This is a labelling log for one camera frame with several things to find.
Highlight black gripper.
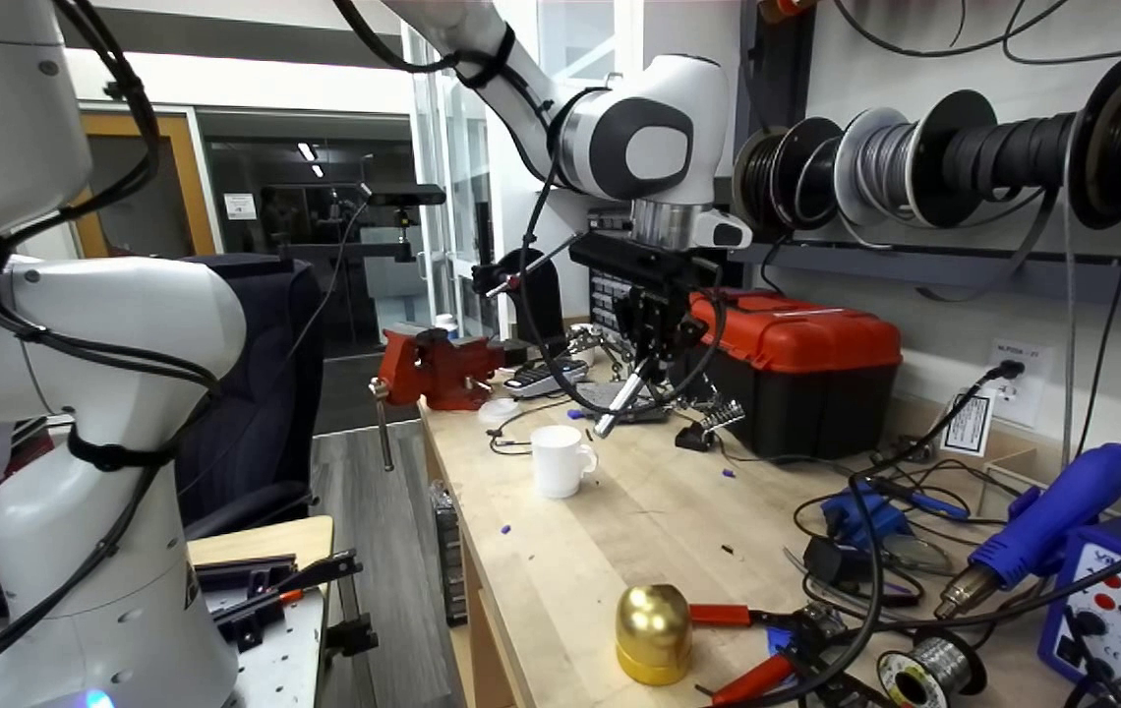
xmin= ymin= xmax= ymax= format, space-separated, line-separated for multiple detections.
xmin=567 ymin=232 xmax=731 ymax=385

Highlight black silver Sharpie marker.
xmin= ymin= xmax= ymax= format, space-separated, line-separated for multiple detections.
xmin=589 ymin=360 xmax=648 ymax=440

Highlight white cup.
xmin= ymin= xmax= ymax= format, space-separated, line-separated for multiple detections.
xmin=526 ymin=419 xmax=602 ymax=505

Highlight metal helping hands tool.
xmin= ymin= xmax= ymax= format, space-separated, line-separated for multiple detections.
xmin=674 ymin=388 xmax=749 ymax=455

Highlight red black toolbox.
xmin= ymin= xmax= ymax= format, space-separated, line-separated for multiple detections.
xmin=678 ymin=283 xmax=910 ymax=463

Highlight red bench vise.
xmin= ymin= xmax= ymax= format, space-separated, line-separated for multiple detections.
xmin=367 ymin=328 xmax=513 ymax=417

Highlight blue plastic clamp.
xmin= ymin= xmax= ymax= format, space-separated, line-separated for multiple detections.
xmin=817 ymin=478 xmax=921 ymax=552

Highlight gold metal dome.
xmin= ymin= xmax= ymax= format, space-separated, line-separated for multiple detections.
xmin=614 ymin=581 xmax=698 ymax=693

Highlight grey spool rack shelf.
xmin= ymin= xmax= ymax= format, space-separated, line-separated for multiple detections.
xmin=728 ymin=232 xmax=1121 ymax=319

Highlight black office chair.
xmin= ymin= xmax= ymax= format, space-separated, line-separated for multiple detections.
xmin=172 ymin=250 xmax=329 ymax=535

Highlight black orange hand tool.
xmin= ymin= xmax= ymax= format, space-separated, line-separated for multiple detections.
xmin=198 ymin=547 xmax=367 ymax=653

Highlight blue hot air gun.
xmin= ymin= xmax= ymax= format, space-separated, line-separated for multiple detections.
xmin=934 ymin=440 xmax=1121 ymax=620

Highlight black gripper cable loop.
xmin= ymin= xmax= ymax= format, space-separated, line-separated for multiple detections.
xmin=525 ymin=83 xmax=724 ymax=429

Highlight small black wire spool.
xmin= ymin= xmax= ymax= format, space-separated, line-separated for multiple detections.
xmin=731 ymin=126 xmax=804 ymax=242

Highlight white wire spool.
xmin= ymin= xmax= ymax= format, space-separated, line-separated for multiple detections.
xmin=829 ymin=105 xmax=923 ymax=228

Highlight black power cable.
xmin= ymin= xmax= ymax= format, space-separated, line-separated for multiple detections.
xmin=787 ymin=359 xmax=1027 ymax=566

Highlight red handled pliers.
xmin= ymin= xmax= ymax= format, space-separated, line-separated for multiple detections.
xmin=683 ymin=600 xmax=811 ymax=708

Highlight white wall power outlet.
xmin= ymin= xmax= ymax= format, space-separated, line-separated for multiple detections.
xmin=986 ymin=338 xmax=1052 ymax=413

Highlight solder wire spool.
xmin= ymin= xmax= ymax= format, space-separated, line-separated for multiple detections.
xmin=873 ymin=631 xmax=993 ymax=708

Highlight wooden door frame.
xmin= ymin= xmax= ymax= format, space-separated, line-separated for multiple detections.
xmin=66 ymin=103 xmax=230 ymax=260

